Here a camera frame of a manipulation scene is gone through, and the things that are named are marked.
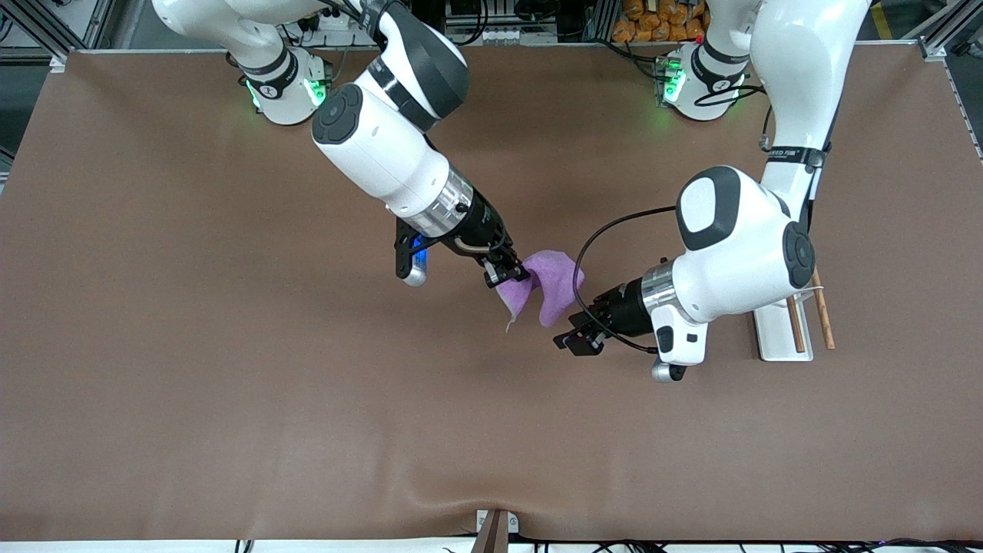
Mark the purple towel with grey back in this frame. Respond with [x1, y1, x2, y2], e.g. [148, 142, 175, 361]
[494, 250, 587, 333]

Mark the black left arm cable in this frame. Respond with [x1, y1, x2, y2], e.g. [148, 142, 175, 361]
[572, 83, 773, 354]

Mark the aluminium frame profile with bracket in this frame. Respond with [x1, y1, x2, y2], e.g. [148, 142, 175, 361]
[0, 0, 104, 75]
[906, 0, 983, 62]

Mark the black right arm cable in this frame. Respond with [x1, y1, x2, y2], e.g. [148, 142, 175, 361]
[452, 233, 500, 256]

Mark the white terminal block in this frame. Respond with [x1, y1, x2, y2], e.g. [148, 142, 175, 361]
[480, 27, 559, 45]

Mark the orange snack packets pile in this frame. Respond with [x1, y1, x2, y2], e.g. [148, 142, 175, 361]
[612, 0, 711, 43]

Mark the table edge camera mount bracket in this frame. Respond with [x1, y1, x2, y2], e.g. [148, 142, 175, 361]
[475, 508, 521, 553]

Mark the white rack with wooden bars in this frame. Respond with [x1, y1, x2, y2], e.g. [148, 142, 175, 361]
[753, 269, 836, 363]

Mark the white power strip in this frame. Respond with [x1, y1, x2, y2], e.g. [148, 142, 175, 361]
[296, 8, 371, 47]

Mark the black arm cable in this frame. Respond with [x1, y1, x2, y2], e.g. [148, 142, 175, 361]
[452, 233, 500, 256]
[572, 83, 773, 354]

